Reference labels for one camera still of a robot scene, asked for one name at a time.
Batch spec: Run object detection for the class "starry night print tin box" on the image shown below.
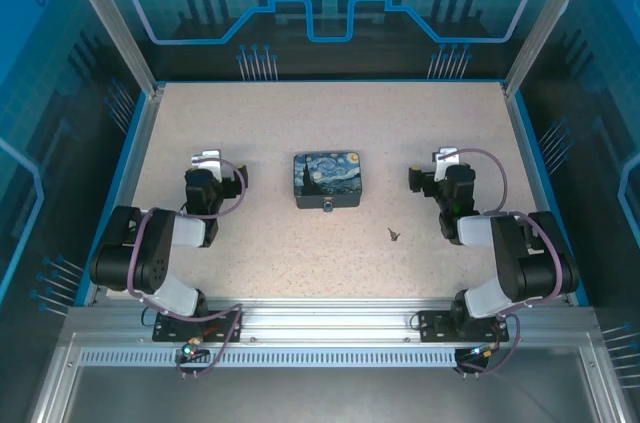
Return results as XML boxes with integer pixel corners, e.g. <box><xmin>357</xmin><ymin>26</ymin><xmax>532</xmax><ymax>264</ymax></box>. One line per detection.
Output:
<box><xmin>293</xmin><ymin>151</ymin><xmax>363</xmax><ymax>211</ymax></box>

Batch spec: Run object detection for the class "small LED circuit board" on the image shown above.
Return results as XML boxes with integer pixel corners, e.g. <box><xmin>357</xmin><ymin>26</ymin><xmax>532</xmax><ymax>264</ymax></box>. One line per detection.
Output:
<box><xmin>467</xmin><ymin>342</ymin><xmax>501</xmax><ymax>362</ymax></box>
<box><xmin>180</xmin><ymin>337</ymin><xmax>209</xmax><ymax>362</ymax></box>

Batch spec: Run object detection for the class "grey metal panel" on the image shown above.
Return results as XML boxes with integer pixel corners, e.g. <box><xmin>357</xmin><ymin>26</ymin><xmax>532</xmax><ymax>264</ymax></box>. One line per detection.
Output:
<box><xmin>64</xmin><ymin>365</ymin><xmax>601</xmax><ymax>423</ymax></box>

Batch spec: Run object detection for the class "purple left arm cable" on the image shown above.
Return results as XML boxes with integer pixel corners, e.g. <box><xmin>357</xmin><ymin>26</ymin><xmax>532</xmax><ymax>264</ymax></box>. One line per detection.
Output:
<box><xmin>124</xmin><ymin>157</ymin><xmax>247</xmax><ymax>380</ymax></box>

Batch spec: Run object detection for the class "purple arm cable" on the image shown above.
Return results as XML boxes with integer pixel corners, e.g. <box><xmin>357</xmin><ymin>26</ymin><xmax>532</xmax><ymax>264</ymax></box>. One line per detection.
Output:
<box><xmin>124</xmin><ymin>157</ymin><xmax>247</xmax><ymax>380</ymax></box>
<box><xmin>449</xmin><ymin>146</ymin><xmax>566</xmax><ymax>378</ymax></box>

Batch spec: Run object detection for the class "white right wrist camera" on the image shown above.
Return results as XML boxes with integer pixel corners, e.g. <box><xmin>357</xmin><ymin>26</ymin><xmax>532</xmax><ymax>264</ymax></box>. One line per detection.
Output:
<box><xmin>431</xmin><ymin>146</ymin><xmax>459</xmax><ymax>182</ymax></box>

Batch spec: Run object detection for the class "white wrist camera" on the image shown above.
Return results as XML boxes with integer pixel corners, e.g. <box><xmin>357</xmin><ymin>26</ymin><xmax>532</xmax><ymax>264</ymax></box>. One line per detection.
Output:
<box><xmin>431</xmin><ymin>146</ymin><xmax>459</xmax><ymax>182</ymax></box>
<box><xmin>189</xmin><ymin>147</ymin><xmax>224</xmax><ymax>179</ymax></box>

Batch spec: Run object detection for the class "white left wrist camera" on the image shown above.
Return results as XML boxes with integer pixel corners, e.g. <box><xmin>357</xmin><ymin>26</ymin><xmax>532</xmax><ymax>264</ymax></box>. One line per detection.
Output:
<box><xmin>189</xmin><ymin>147</ymin><xmax>224</xmax><ymax>179</ymax></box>

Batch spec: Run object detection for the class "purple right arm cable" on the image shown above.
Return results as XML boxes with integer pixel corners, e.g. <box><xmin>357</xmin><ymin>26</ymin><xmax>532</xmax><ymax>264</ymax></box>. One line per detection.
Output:
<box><xmin>449</xmin><ymin>146</ymin><xmax>566</xmax><ymax>378</ymax></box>

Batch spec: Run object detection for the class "aluminium side rail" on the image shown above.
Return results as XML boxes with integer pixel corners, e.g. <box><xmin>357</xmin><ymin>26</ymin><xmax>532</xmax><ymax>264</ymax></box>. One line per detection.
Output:
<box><xmin>82</xmin><ymin>85</ymin><xmax>166</xmax><ymax>307</ymax></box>
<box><xmin>502</xmin><ymin>82</ymin><xmax>574</xmax><ymax>305</ymax></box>

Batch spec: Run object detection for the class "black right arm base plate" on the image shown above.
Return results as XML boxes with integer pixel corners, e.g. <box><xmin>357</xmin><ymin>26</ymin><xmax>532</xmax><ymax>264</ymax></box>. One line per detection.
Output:
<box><xmin>417</xmin><ymin>309</ymin><xmax>510</xmax><ymax>343</ymax></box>

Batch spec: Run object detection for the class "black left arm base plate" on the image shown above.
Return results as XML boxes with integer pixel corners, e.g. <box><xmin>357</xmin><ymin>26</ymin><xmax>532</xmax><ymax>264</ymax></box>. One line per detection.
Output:
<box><xmin>152</xmin><ymin>310</ymin><xmax>245</xmax><ymax>343</ymax></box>

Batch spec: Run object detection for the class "aluminium front rail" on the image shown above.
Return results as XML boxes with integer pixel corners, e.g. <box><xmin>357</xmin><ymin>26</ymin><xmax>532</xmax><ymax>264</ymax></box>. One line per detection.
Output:
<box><xmin>64</xmin><ymin>298</ymin><xmax>599</xmax><ymax>345</ymax></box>

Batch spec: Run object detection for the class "slotted grey cable duct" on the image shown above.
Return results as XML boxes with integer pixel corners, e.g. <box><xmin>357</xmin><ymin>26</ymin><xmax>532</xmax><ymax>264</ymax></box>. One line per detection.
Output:
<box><xmin>78</xmin><ymin>348</ymin><xmax>466</xmax><ymax>369</ymax></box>

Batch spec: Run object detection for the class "aluminium upright post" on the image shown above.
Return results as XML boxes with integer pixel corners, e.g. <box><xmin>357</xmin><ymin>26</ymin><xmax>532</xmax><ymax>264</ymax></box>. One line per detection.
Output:
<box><xmin>502</xmin><ymin>0</ymin><xmax>601</xmax><ymax>97</ymax></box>
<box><xmin>57</xmin><ymin>0</ymin><xmax>166</xmax><ymax>97</ymax></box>

